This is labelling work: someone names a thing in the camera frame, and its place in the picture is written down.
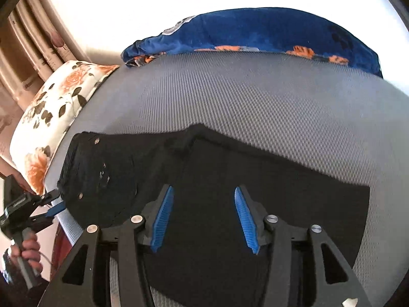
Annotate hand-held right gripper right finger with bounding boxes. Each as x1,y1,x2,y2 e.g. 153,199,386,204
234,184,373,307

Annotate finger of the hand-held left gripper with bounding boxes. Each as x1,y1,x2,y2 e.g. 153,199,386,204
32,189,62,207
30,203,66,227

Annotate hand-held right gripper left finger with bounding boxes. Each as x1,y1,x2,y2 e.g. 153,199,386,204
38,184,175,307

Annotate black pants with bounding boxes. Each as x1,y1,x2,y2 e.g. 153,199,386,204
58,123,370,307

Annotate person's left hand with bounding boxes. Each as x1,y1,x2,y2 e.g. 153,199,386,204
10,232,44,275

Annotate white orange floral pillow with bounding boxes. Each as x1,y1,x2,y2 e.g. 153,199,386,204
9,60,120,195

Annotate grey mesh bed mat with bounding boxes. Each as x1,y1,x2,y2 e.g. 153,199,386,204
43,51,409,307

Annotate beige patterned curtain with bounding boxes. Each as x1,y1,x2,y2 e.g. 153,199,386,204
0,0,92,154

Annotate blue floral blanket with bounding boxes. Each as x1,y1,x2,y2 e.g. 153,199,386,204
121,6,384,79

